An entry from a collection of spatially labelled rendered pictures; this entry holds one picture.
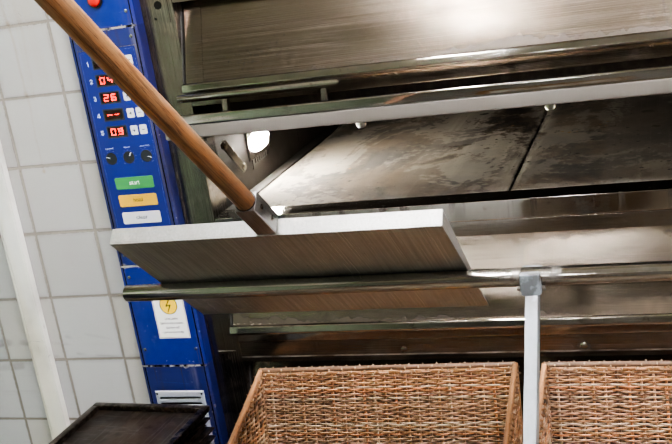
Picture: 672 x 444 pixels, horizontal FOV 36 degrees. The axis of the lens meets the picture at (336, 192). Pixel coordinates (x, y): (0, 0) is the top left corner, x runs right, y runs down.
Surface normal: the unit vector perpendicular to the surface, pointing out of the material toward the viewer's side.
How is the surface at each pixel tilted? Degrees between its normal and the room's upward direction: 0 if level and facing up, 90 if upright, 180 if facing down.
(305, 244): 139
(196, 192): 90
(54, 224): 90
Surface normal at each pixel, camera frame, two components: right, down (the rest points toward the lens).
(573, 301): -0.33, -0.05
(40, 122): -0.29, 0.29
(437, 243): -0.07, 0.91
